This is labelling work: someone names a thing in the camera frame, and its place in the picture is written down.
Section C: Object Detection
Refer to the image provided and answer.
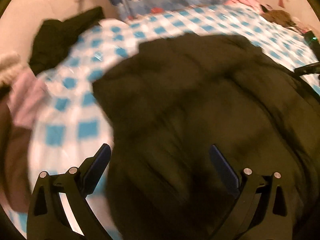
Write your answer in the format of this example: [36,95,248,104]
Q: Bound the dark olive puffer jacket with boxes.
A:
[92,34,319,239]

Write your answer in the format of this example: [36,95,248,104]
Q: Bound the brown clothes pile right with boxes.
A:
[260,4,305,35]

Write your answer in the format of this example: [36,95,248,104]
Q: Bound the pink clothes by curtain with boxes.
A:
[225,0,260,8]

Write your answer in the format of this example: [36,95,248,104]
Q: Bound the brown garment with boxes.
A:
[1,88,33,213]

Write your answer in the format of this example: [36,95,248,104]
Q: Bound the blue white checkered bed cover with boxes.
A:
[28,4,317,189]

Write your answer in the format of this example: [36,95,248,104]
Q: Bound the pink garment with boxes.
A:
[8,68,47,129]

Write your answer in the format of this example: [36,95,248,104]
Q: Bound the cream puffer jacket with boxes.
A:
[0,51,25,88]

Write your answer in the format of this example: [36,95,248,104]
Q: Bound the black jacket by wall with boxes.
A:
[29,7,105,75]

